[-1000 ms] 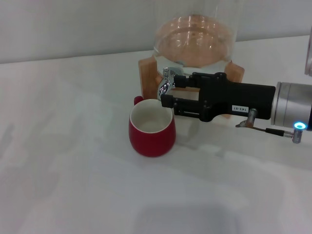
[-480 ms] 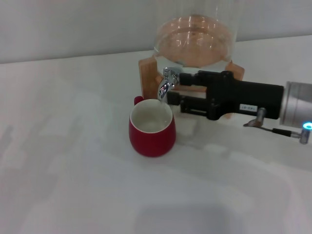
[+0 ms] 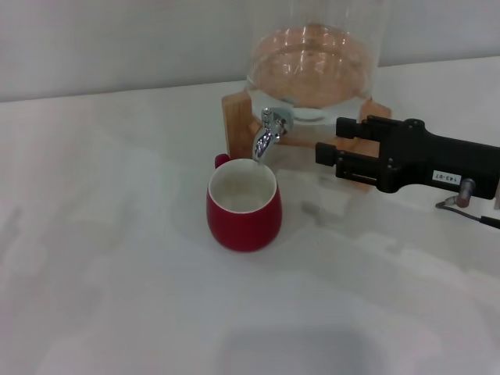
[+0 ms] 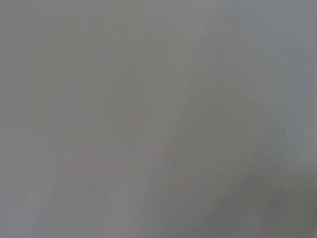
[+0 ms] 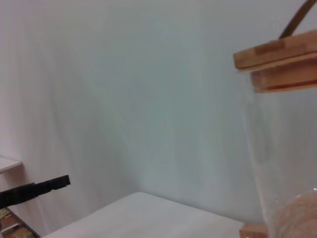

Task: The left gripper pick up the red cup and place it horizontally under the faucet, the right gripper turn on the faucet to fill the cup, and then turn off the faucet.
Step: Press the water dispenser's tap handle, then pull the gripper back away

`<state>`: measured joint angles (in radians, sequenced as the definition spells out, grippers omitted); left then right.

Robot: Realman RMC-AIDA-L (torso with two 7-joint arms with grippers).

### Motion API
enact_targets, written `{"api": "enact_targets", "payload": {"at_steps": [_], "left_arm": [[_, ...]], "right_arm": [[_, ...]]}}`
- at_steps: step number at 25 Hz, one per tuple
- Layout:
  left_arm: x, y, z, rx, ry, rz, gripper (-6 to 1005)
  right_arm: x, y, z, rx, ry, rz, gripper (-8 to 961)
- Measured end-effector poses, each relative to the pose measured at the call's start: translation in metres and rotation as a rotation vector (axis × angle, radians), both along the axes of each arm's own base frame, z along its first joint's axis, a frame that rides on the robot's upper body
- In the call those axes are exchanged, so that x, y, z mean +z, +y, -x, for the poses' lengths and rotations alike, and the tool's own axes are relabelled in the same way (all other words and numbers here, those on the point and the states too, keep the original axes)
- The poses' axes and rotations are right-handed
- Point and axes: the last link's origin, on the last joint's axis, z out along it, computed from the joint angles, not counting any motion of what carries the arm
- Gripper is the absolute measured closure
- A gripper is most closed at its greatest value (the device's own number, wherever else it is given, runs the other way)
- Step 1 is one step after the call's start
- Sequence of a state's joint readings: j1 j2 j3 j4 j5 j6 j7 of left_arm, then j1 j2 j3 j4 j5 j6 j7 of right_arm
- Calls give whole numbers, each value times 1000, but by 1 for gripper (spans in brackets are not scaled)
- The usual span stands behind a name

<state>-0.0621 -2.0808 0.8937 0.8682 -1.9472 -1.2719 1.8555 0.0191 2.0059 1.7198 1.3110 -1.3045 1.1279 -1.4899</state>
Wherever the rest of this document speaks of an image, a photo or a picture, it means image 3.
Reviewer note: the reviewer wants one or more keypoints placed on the white tablecloth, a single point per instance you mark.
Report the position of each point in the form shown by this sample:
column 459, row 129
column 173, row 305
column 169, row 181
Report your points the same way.
column 156, row 293

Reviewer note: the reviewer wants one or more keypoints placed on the red ceramic cup white inside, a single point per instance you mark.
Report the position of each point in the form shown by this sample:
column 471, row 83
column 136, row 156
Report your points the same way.
column 246, row 226

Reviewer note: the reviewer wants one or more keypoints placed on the chrome faucet tap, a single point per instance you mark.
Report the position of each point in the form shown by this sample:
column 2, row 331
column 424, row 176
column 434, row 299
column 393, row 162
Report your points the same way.
column 267, row 136

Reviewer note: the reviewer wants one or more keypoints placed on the wooden dispenser stand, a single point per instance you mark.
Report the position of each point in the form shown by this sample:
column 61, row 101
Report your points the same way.
column 236, row 125

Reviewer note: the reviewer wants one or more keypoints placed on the clear glass water dispenser jar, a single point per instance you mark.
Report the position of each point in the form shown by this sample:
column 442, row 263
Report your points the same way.
column 312, row 58

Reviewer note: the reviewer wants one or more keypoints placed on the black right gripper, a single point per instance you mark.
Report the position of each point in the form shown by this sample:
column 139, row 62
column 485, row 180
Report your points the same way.
column 422, row 156

